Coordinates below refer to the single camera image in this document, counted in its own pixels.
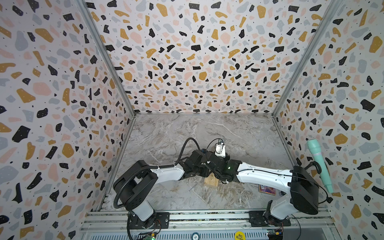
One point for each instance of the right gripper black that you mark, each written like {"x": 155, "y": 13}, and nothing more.
{"x": 220, "y": 173}

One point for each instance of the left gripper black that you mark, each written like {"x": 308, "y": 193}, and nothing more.
{"x": 207, "y": 172}

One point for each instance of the light wooden block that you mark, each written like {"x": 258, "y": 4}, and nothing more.
{"x": 211, "y": 181}

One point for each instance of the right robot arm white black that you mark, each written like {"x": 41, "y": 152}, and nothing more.
{"x": 302, "y": 193}

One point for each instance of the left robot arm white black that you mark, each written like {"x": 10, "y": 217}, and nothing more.
{"x": 136, "y": 183}

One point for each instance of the purple card box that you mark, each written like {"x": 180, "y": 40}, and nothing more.
{"x": 267, "y": 190}

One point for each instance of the yellow round sticker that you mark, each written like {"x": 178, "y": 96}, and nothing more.
{"x": 240, "y": 236}

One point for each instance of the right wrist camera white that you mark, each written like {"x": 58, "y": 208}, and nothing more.
{"x": 220, "y": 150}

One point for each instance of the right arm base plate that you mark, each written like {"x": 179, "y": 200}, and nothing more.
{"x": 258, "y": 219}

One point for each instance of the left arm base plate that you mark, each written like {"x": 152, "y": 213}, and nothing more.
{"x": 157, "y": 220}

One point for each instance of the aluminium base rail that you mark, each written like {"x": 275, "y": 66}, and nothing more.
{"x": 209, "y": 225}

